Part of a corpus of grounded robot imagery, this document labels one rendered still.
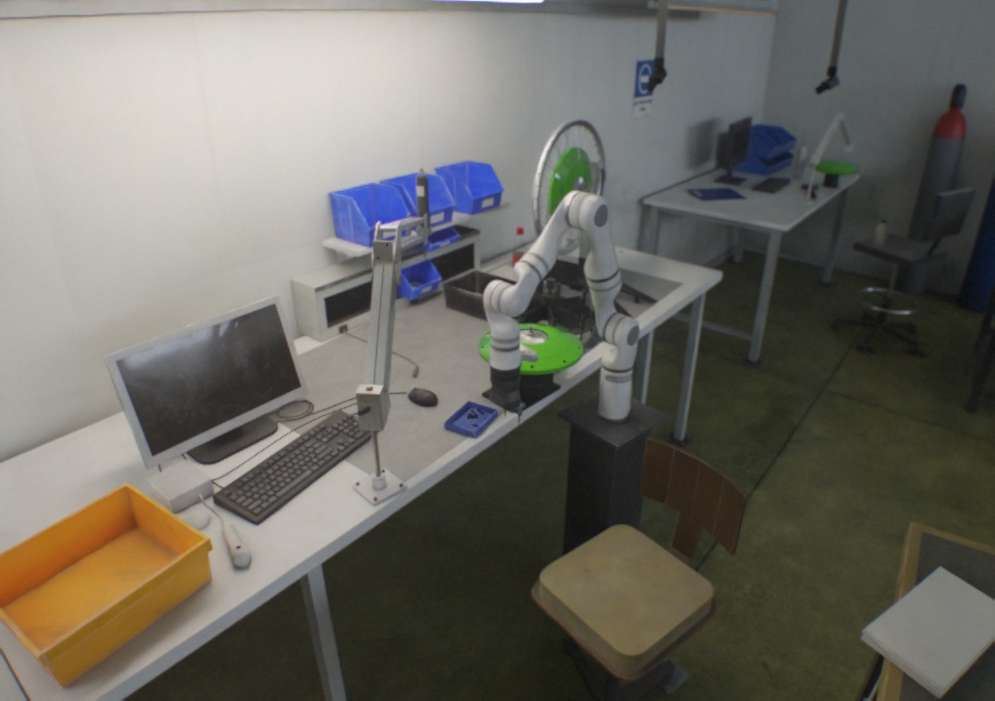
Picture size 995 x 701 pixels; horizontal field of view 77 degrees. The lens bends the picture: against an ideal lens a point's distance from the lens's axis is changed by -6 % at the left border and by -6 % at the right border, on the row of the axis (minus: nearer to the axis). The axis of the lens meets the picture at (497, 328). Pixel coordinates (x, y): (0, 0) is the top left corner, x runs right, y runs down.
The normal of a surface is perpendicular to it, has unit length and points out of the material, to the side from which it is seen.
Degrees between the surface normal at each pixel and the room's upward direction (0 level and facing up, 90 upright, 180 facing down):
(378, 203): 88
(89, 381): 90
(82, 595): 0
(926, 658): 0
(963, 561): 0
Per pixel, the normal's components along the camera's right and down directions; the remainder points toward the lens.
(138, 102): 0.78, 0.27
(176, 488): 0.00, -0.90
